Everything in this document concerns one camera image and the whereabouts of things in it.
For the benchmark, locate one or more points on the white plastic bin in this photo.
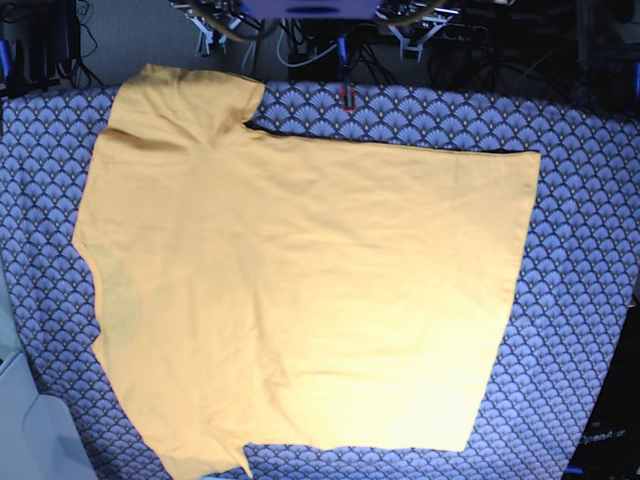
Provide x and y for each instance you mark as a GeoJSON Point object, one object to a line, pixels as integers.
{"type": "Point", "coordinates": [39, 439]}

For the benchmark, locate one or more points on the blue patterned table cloth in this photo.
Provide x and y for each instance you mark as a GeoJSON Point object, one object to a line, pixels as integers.
{"type": "Point", "coordinates": [579, 267]}

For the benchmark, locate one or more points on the black OpenArm box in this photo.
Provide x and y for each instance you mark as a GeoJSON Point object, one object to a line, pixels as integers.
{"type": "Point", "coordinates": [609, 446]}

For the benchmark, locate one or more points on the yellow T-shirt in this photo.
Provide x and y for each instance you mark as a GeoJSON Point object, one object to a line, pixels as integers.
{"type": "Point", "coordinates": [260, 289]}

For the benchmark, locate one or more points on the blue cable plug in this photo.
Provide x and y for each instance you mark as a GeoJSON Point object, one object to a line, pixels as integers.
{"type": "Point", "coordinates": [342, 51]}

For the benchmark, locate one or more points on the blue box at top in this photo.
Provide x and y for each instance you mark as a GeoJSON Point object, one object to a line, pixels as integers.
{"type": "Point", "coordinates": [312, 9]}

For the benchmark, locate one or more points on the red black clip marker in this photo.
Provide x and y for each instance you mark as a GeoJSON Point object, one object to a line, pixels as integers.
{"type": "Point", "coordinates": [348, 98]}

